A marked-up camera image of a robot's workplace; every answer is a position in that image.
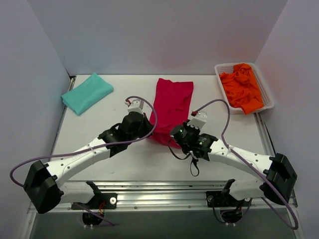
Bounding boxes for red t shirt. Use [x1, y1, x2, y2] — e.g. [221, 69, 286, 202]
[150, 78, 194, 145]

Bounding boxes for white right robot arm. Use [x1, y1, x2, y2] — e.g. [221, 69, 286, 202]
[170, 122, 297, 206]

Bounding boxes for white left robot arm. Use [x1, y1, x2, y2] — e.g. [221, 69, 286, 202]
[23, 112, 154, 214]

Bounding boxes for orange t shirts pile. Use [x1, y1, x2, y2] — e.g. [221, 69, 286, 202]
[219, 63, 264, 115]

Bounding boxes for folded teal t shirt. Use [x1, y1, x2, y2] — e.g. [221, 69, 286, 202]
[61, 73, 114, 116]

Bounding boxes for white plastic basket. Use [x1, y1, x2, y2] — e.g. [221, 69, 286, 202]
[214, 63, 274, 114]

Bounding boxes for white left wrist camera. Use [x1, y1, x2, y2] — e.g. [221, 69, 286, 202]
[125, 99, 144, 115]

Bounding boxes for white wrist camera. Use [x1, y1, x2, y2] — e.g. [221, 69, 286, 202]
[125, 99, 144, 115]
[187, 111, 207, 130]

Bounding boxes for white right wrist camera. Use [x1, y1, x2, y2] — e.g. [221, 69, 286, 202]
[187, 111, 207, 130]

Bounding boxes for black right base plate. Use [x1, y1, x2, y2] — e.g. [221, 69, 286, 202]
[206, 191, 249, 208]

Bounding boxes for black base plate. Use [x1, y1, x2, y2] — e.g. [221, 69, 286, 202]
[206, 191, 249, 208]
[78, 192, 118, 210]

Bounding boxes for aluminium frame rails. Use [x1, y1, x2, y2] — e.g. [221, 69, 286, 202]
[21, 75, 305, 239]

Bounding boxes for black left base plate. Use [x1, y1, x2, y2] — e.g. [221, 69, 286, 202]
[78, 192, 118, 210]

